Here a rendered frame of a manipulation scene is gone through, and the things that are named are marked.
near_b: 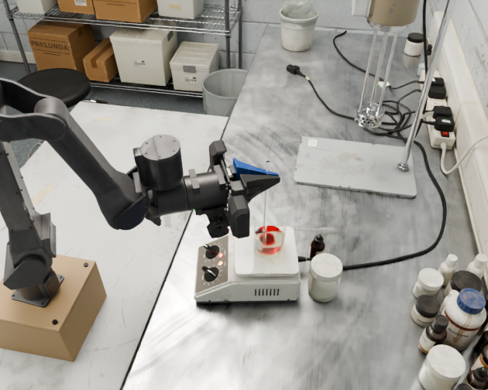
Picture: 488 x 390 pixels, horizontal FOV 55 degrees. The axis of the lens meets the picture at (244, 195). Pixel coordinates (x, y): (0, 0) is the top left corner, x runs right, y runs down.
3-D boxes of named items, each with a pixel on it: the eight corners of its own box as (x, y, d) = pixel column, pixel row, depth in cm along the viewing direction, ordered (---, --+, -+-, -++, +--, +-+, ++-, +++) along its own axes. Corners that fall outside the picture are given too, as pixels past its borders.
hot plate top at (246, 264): (233, 277, 84) (233, 274, 84) (233, 230, 93) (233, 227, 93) (299, 276, 85) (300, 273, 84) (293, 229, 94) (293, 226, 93)
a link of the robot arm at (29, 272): (7, 292, 72) (-7, 267, 68) (11, 248, 78) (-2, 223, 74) (52, 282, 74) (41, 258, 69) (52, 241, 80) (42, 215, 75)
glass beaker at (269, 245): (285, 264, 86) (288, 232, 81) (251, 262, 86) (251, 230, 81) (285, 236, 91) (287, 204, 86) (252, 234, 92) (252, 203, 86)
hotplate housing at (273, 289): (194, 306, 89) (190, 280, 84) (197, 254, 99) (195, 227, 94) (309, 304, 90) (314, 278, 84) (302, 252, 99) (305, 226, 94)
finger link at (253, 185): (238, 171, 74) (238, 199, 78) (244, 185, 71) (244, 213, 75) (280, 164, 75) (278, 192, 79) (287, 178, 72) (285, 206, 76)
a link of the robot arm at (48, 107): (-57, 118, 50) (30, 76, 50) (-46, 80, 56) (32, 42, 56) (91, 254, 72) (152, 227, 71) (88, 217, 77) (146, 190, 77)
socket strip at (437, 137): (431, 148, 127) (435, 135, 124) (418, 79, 156) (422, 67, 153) (451, 150, 126) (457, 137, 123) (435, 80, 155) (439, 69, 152)
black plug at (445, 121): (427, 129, 127) (429, 123, 125) (425, 121, 130) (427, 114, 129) (454, 132, 126) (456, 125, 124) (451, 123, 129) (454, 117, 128)
